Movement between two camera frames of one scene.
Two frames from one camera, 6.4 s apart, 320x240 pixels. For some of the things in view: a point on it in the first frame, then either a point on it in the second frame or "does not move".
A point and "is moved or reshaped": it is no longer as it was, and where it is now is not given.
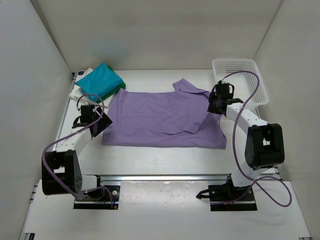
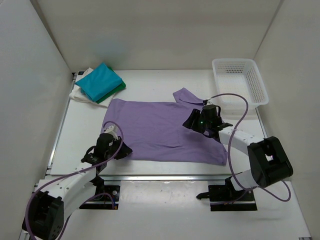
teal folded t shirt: (99, 82) does not move
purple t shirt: (177, 118) is moved or reshaped
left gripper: (105, 122) -> (125, 150)
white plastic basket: (243, 74) does not move
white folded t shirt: (78, 94) does not move
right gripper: (210, 108) -> (191, 123)
